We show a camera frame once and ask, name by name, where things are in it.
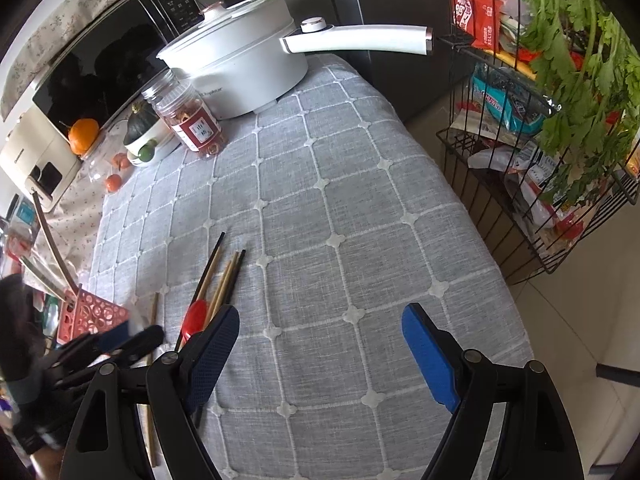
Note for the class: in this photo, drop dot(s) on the red plastic spoon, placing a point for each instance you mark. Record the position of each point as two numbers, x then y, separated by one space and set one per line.
192 320

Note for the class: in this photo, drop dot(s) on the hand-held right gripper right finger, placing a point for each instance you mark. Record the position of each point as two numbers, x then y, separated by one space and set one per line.
430 360

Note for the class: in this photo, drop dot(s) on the white electric pot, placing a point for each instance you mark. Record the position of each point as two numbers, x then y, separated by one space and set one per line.
240 75

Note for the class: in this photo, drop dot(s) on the green lime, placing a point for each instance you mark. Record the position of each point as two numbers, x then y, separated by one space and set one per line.
146 154

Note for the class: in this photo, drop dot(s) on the blue snack packet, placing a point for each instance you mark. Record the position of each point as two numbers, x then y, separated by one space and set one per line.
505 105

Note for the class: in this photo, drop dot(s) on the green leafy vegetables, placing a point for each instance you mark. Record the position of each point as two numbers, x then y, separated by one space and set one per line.
575 85

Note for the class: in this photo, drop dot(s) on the white bowl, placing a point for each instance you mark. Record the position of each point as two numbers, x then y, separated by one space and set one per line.
156 136

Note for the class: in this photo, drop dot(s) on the black microwave oven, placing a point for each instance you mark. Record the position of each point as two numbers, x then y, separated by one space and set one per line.
100 60

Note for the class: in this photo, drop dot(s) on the cream air fryer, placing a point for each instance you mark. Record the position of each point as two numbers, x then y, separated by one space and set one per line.
30 155

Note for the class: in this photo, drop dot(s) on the green kabocha squash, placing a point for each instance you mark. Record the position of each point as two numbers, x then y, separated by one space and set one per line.
140 125

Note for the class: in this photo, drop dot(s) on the white plastic packet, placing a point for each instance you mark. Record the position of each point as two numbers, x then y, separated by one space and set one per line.
477 125

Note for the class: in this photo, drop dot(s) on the orange citrus fruit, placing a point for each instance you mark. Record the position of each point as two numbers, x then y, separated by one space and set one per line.
84 136

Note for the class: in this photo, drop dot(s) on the brown wooden chopstick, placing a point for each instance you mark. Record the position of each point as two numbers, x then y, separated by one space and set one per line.
50 240

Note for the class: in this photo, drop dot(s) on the light wooden chopstick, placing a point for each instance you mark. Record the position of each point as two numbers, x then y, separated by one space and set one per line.
222 285
154 310

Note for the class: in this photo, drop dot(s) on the black wooden chopstick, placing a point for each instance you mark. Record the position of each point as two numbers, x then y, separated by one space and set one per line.
235 272

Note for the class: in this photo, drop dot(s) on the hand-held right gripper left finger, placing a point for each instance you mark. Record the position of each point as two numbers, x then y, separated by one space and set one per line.
215 355

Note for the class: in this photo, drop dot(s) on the red tomato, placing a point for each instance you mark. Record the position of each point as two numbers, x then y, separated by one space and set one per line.
120 160
114 183

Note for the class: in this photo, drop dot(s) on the pink utensil holder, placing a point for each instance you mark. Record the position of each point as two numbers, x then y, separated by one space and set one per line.
95 315

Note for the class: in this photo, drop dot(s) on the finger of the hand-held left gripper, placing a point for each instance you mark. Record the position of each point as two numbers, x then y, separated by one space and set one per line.
112 336
142 341

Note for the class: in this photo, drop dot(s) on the wooden chopsticks bundle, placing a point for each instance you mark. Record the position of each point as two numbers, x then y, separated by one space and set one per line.
207 272

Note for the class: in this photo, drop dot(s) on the red snack packet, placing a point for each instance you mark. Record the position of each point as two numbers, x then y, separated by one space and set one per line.
475 10

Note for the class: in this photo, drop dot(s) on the white pot lid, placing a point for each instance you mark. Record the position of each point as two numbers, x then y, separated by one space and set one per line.
250 5

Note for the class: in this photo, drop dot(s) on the stacked white bowls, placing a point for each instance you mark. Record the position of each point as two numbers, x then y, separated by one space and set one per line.
167 152

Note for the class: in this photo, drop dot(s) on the floral cover cloth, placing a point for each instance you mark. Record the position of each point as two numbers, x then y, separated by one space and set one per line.
75 0

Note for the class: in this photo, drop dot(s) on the pale wooden chopstick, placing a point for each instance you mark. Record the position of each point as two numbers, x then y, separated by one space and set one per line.
45 277

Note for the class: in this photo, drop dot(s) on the clear jar red label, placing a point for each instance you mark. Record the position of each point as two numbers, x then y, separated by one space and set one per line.
190 120

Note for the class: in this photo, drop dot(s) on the white floral tablecloth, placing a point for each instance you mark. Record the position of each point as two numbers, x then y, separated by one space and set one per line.
75 225

